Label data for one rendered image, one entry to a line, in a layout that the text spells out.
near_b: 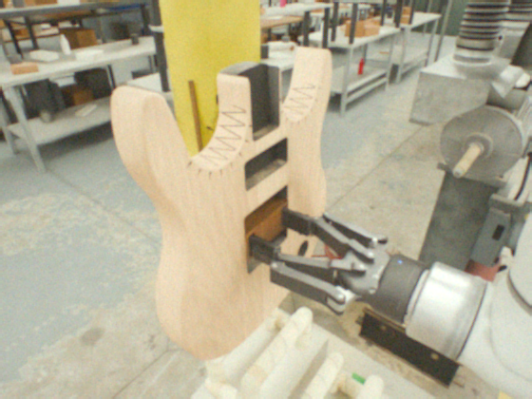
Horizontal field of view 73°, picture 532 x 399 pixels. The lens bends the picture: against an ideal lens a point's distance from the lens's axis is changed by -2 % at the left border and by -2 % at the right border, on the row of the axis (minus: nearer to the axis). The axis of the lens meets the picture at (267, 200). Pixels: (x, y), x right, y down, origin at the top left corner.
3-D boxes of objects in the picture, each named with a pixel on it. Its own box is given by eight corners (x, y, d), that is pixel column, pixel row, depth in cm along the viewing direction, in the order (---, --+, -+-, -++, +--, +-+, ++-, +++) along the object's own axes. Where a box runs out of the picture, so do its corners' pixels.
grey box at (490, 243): (477, 242, 170) (522, 135, 139) (501, 252, 164) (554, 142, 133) (468, 259, 160) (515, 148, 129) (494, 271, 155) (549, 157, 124)
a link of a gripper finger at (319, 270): (362, 285, 45) (362, 294, 44) (275, 269, 48) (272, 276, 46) (367, 262, 43) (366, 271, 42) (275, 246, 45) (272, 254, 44)
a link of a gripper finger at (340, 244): (369, 259, 43) (377, 255, 44) (310, 213, 51) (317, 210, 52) (364, 282, 45) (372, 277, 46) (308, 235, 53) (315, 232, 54)
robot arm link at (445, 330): (466, 318, 44) (417, 296, 47) (492, 263, 39) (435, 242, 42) (447, 376, 38) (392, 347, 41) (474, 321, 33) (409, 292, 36)
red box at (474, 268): (458, 287, 193) (480, 235, 172) (483, 298, 186) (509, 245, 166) (443, 317, 177) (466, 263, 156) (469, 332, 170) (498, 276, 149)
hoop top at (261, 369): (300, 311, 74) (301, 301, 72) (314, 319, 72) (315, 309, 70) (237, 389, 60) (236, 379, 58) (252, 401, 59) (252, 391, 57)
